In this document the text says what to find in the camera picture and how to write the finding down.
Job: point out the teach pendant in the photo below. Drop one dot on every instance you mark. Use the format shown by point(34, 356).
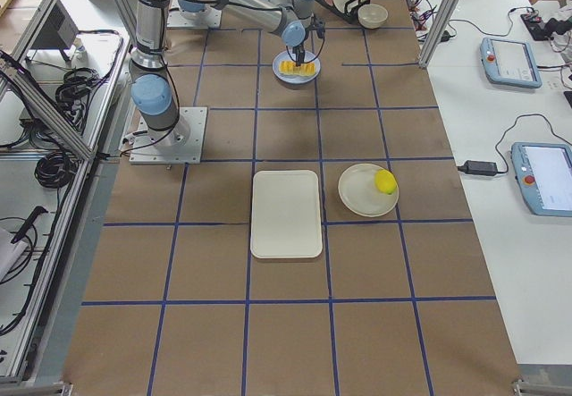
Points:
point(543, 174)
point(509, 63)

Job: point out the far teach pendant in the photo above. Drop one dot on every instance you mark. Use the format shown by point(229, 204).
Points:
point(509, 63)

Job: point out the black power adapter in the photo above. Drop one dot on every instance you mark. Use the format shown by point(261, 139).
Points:
point(484, 168)

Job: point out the cream bowl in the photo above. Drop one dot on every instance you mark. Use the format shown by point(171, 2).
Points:
point(372, 16)

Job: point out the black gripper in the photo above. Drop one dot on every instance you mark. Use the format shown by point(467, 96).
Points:
point(298, 50)

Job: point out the cream plate with lemon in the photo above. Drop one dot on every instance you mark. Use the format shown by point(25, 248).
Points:
point(359, 194)

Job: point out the cream rectangular tray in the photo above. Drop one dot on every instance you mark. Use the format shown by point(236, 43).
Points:
point(285, 216)

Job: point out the near teach pendant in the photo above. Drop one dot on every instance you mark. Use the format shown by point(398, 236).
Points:
point(543, 174)

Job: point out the blue plate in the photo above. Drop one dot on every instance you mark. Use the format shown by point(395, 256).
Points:
point(286, 55)

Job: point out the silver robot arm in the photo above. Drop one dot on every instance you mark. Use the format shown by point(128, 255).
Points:
point(153, 91)

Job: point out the croissant bread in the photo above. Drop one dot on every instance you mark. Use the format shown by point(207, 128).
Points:
point(290, 68)

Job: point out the yellow lemon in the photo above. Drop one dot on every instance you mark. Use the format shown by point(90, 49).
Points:
point(385, 181)

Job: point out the aluminium frame post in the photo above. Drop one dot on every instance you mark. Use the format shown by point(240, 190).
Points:
point(434, 37)

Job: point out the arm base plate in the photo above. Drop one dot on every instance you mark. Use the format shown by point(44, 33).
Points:
point(183, 145)
point(187, 15)

